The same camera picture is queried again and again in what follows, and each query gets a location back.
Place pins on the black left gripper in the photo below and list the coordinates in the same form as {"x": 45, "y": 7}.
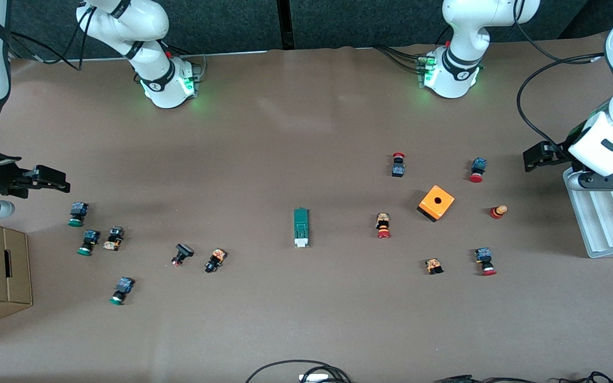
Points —
{"x": 558, "y": 151}

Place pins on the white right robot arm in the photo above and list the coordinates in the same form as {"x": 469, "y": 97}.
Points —
{"x": 147, "y": 24}

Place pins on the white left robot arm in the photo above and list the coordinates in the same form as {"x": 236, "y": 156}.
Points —
{"x": 463, "y": 32}

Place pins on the green push button blue block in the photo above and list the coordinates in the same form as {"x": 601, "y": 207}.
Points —
{"x": 124, "y": 286}
{"x": 79, "y": 208}
{"x": 90, "y": 236}

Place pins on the red push button blue block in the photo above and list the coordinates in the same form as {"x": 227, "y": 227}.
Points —
{"x": 478, "y": 165}
{"x": 483, "y": 256}

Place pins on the red yellow button head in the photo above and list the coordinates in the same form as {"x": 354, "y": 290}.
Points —
{"x": 497, "y": 213}

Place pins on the black orange contact block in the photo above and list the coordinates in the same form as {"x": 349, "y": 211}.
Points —
{"x": 115, "y": 236}

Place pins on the grey ridged tray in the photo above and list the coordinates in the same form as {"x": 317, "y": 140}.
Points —
{"x": 604, "y": 229}

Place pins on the red emergency button black block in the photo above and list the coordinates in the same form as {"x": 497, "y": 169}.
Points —
{"x": 398, "y": 170}

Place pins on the small orange contact block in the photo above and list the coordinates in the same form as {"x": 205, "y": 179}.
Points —
{"x": 433, "y": 265}

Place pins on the black square push button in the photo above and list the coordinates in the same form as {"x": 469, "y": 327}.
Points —
{"x": 183, "y": 251}

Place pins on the red mushroom button orange block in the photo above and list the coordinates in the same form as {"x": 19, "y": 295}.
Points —
{"x": 383, "y": 223}

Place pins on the black push button orange block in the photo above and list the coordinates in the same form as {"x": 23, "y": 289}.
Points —
{"x": 216, "y": 259}

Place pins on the black vertical divider strip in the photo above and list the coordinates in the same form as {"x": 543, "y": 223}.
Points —
{"x": 285, "y": 24}

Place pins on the white plug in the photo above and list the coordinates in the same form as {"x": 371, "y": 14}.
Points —
{"x": 314, "y": 378}

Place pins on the orange button enclosure box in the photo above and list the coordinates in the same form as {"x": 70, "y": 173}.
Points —
{"x": 442, "y": 207}

